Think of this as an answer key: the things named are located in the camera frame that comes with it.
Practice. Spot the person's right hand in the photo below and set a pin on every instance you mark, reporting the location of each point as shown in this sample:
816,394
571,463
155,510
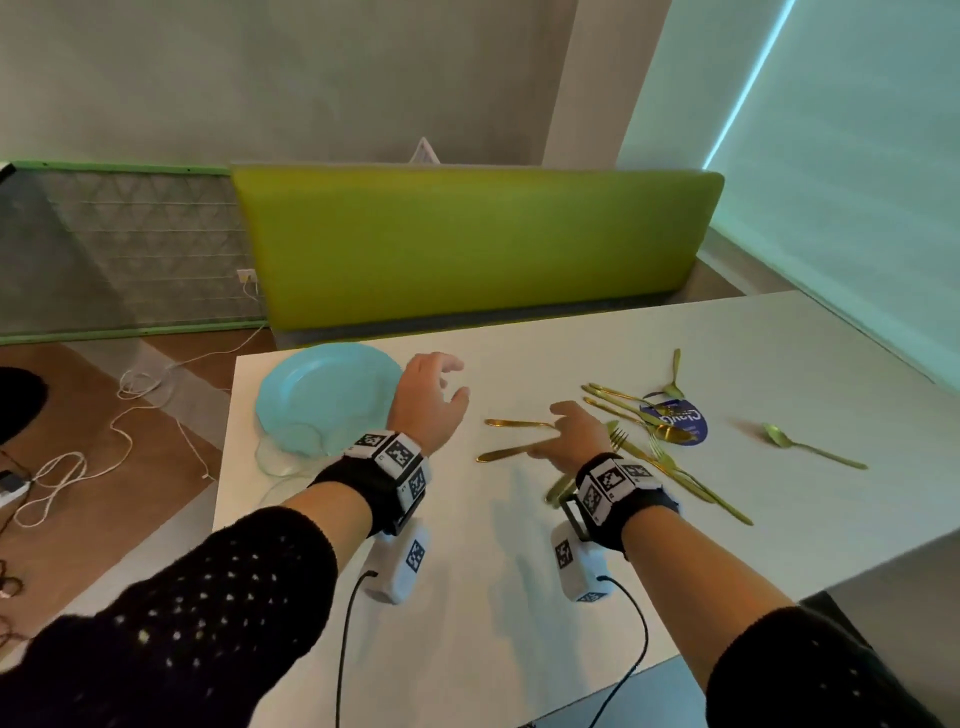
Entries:
581,442

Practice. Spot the person's left hand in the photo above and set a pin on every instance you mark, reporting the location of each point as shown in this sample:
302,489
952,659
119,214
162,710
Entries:
427,405

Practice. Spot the blue plate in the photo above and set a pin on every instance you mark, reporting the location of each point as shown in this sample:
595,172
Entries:
330,390

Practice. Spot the person's right forearm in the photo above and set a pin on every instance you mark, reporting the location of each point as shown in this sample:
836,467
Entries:
697,592

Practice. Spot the person's left forearm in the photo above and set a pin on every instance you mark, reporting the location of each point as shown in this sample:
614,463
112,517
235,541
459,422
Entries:
330,517

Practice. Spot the round purple sticker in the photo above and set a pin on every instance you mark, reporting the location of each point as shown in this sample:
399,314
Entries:
694,420

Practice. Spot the green upholstered bench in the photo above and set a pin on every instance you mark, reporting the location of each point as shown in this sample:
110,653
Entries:
487,247

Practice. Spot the white table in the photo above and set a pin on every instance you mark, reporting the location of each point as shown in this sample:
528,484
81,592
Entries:
787,352

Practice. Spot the small white sign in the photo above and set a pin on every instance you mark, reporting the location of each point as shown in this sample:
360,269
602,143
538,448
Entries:
424,151

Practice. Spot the pale window blind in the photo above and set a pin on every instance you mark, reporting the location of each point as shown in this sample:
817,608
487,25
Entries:
862,150

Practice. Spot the black round object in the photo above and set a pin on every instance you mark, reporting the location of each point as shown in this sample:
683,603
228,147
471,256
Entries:
19,405

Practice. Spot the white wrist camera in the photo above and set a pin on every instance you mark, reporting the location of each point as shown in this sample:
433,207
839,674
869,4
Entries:
581,570
394,570

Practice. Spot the white wall socket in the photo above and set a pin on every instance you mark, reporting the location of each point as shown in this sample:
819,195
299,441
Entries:
247,279

